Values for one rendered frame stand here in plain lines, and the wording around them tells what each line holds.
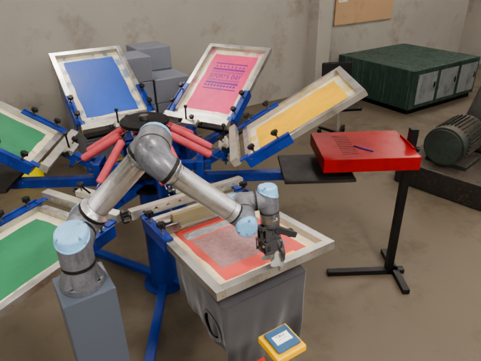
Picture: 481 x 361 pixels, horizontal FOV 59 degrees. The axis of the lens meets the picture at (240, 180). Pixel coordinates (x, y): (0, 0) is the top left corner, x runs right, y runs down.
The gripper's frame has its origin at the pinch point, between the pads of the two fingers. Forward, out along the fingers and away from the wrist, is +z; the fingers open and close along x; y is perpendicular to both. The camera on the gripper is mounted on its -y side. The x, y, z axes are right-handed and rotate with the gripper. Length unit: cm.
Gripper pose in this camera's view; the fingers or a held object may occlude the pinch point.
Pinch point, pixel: (278, 264)
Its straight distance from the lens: 174.4
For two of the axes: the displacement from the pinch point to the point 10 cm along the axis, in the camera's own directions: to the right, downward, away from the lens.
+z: 0.9, 9.3, 3.6
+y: -8.5, 2.6, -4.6
